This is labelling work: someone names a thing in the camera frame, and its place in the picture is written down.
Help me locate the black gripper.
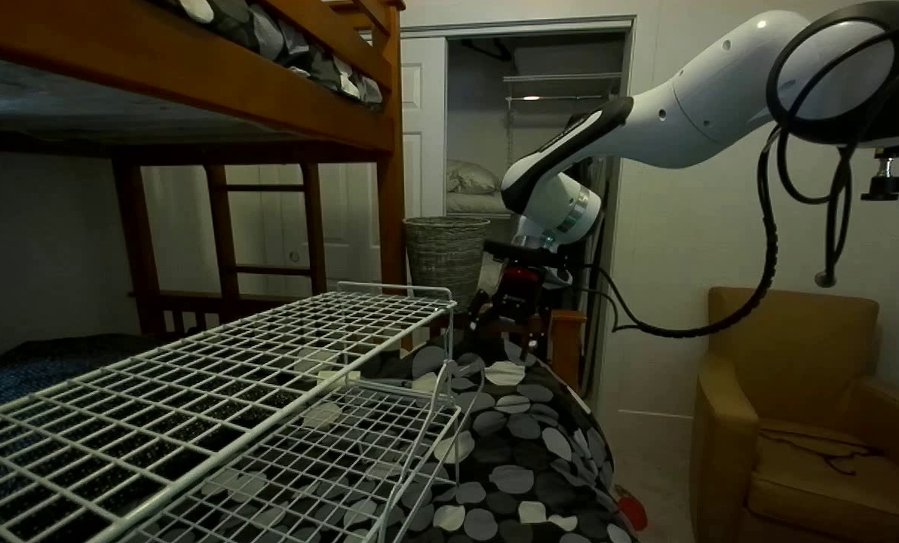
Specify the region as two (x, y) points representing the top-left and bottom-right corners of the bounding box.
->
(498, 238), (579, 311)

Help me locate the folded light bedding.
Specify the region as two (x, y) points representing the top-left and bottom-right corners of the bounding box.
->
(448, 161), (505, 217)

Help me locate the white closet door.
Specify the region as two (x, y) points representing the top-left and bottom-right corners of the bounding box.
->
(398, 32), (452, 222)

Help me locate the blue mattress sheet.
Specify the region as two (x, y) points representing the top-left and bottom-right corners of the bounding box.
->
(0, 332), (157, 417)

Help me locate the grey woven laundry basket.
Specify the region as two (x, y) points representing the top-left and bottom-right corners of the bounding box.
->
(401, 214), (495, 311)

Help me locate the small red object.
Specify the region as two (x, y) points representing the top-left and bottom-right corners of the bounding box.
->
(614, 487), (653, 534)

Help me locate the wooden bunk bed frame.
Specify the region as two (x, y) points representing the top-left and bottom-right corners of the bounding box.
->
(0, 0), (588, 389)

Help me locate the closet shelf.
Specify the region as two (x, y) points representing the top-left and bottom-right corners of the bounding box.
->
(498, 69), (625, 102)

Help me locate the dangling black cable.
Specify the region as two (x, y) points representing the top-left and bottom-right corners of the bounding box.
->
(816, 146), (858, 291)

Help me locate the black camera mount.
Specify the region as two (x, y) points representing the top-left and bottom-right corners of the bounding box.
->
(858, 142), (899, 206)

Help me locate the black grey polka dot duvet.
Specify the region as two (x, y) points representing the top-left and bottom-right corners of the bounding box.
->
(297, 328), (640, 543)

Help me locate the white wire shelf rack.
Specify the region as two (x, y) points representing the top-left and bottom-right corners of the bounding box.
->
(0, 279), (473, 543)

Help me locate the thick black cable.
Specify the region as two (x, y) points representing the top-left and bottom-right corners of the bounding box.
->
(579, 17), (899, 340)

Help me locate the polka dot bedding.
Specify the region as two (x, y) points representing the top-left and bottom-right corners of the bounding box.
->
(166, 0), (385, 107)

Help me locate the mustard yellow armchair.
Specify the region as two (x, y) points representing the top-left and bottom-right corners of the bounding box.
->
(689, 283), (899, 543)

